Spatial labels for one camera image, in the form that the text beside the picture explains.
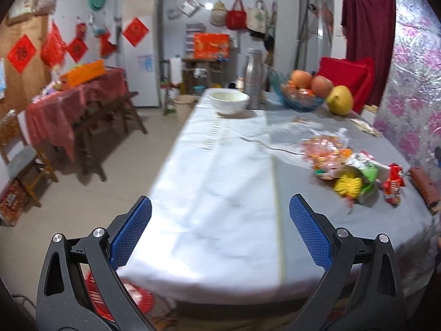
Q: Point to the orange long box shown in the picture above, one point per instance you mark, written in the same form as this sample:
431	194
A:
82	74

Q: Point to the brown leather wallet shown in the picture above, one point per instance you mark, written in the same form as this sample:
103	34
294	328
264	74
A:
426	188

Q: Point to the red covered side table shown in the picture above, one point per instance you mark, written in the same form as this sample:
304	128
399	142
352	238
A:
51	118

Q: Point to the white ceramic bowl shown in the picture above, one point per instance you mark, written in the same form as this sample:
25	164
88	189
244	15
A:
228	102

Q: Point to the wooden bench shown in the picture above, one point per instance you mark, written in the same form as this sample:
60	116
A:
103	114

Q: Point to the red gift box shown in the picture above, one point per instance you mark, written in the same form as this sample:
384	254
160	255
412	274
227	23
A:
211	46

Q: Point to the grey white tablecloth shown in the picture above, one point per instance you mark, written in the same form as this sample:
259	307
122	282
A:
220	231

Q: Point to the red fu paper on fridge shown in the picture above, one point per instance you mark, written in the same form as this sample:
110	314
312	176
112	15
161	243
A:
135	32

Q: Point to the red fu paper on door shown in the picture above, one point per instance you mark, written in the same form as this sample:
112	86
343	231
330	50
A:
21	53

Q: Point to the green plate on wall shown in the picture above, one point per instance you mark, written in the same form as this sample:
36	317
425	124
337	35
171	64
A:
96	5

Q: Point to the yellow pomelo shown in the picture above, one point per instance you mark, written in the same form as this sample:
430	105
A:
340	101

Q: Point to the white snack packet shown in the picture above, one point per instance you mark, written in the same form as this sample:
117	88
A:
366	127

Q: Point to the blue glass fruit bowl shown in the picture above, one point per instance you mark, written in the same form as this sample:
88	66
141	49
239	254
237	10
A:
302	100

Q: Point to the steel thermos bottle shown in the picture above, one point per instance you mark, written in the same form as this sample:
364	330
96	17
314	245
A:
253	77

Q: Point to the red carton on floor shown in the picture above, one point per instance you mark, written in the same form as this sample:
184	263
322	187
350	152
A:
13	202

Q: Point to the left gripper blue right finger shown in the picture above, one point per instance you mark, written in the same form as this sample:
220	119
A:
313	236

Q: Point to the red cushion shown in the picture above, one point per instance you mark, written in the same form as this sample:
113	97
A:
357	76

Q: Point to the beige plastic bucket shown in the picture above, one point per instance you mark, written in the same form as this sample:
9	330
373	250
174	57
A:
184	105

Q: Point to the yellow plastic flower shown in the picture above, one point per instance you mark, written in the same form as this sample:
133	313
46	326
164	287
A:
348	186

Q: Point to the wooden chair grey seat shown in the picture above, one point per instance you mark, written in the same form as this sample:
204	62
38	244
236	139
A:
30	164

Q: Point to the floral plastic sheet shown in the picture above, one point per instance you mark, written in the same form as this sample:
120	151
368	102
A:
409	112

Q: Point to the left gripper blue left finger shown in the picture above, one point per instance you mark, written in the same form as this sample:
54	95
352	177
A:
125	231

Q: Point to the red tote bag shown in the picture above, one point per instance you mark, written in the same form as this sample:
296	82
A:
236	19

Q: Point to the pink floral plastic bag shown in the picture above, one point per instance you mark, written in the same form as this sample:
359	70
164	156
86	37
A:
327	152

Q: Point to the red plastic bag on wall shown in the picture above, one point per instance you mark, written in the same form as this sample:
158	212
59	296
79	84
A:
53	48

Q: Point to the red snack bag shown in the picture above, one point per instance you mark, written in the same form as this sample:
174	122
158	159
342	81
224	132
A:
391	187

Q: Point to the white green tote bag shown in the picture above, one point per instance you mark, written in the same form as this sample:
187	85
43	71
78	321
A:
257	18

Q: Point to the white refrigerator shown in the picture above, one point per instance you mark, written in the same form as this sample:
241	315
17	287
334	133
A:
142	63

